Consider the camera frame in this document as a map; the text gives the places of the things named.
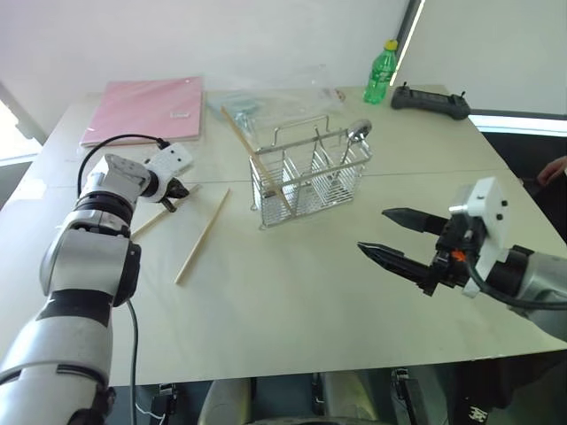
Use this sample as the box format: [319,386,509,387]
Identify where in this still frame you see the metal spoon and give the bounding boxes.
[330,118,374,183]

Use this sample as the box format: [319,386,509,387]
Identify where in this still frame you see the wooden chopstick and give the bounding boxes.
[130,183,202,239]
[175,187,232,286]
[263,158,367,197]
[220,105,298,220]

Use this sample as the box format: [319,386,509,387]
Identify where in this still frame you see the black remote controller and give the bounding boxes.
[390,81,472,121]

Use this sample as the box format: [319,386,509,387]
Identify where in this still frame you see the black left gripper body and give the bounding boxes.
[165,178,190,201]

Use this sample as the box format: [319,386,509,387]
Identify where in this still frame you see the dark window frame post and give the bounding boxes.
[389,0,427,88]

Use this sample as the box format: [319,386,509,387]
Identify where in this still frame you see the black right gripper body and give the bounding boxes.
[416,214,487,298]

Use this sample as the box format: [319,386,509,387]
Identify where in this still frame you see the green plastic bottle yellow cap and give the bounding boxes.
[362,39,400,106]

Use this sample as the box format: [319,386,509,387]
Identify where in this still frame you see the silver wire basket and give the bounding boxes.
[248,113,375,232]

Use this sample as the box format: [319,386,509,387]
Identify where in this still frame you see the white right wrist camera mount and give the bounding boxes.
[460,176,511,299]

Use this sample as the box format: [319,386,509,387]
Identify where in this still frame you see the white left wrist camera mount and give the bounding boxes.
[144,142,195,204]

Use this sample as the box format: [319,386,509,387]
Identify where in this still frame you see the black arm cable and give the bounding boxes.
[77,134,172,196]
[462,259,567,312]

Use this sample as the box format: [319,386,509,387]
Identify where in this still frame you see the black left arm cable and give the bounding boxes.
[77,134,172,196]

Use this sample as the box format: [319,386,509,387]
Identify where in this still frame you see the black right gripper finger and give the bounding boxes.
[356,241,434,290]
[381,206,449,236]

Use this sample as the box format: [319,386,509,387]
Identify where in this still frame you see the pink folder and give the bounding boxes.
[79,75,207,150]

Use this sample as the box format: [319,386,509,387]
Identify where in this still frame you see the bystander person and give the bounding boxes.
[522,154,567,196]

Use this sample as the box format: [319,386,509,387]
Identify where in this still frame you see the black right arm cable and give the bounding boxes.
[462,259,567,312]

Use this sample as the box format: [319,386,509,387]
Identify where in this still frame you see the silver robot body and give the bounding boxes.
[197,374,391,425]

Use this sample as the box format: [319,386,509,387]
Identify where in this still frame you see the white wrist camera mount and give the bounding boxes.
[144,142,195,204]
[460,176,511,299]

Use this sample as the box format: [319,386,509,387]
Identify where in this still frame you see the grey cable along left arm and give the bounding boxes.
[125,299,141,425]

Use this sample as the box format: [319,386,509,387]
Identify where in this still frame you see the black fabric with white print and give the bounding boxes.
[451,352,567,425]

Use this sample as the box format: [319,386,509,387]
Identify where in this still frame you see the clear plastic bag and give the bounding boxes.
[205,63,349,135]

